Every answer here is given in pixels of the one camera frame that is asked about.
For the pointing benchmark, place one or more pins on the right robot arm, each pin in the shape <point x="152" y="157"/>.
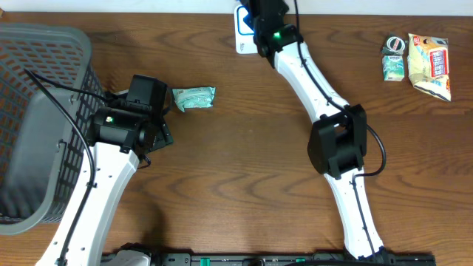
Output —
<point x="337" y="143"/>

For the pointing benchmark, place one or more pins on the grey plastic basket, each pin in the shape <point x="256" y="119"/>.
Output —
<point x="41" y="154"/>

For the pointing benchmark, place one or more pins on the white barcode scanner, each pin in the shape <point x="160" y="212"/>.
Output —
<point x="243" y="33"/>

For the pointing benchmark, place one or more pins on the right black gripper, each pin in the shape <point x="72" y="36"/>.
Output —
<point x="279" y="5"/>

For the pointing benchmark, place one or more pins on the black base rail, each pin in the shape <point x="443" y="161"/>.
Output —
<point x="136" y="258"/>

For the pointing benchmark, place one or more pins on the teal Kleenex tissue pack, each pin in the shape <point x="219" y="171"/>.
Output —
<point x="393" y="68"/>

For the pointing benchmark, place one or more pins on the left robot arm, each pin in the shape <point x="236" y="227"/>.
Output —
<point x="118" y="137"/>

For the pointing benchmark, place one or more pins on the yellow wet wipes pack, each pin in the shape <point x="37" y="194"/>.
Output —
<point x="428" y="65"/>

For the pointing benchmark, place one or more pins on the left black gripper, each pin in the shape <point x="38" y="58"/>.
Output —
<point x="163" y="131"/>

